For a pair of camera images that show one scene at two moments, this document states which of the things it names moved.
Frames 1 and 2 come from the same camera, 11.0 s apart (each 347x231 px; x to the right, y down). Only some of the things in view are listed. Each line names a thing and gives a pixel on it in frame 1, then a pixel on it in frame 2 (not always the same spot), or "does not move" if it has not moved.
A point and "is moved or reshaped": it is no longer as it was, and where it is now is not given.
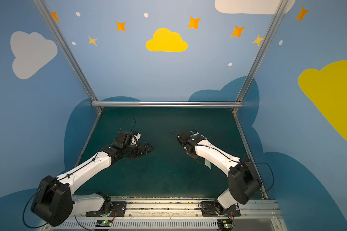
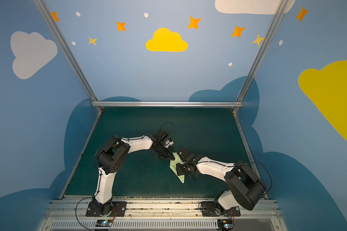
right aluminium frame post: x=279 y=12 does not move
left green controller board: x=104 y=223 does not move
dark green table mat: x=168 y=172 does not move
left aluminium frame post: x=68 y=49 does not move
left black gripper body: x=139 y=149 → x=164 y=150
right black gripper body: x=183 y=140 → x=183 y=166
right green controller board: x=224 y=224 does not move
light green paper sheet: x=207 y=163 is moved or reshaped
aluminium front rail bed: x=174 y=214 does not move
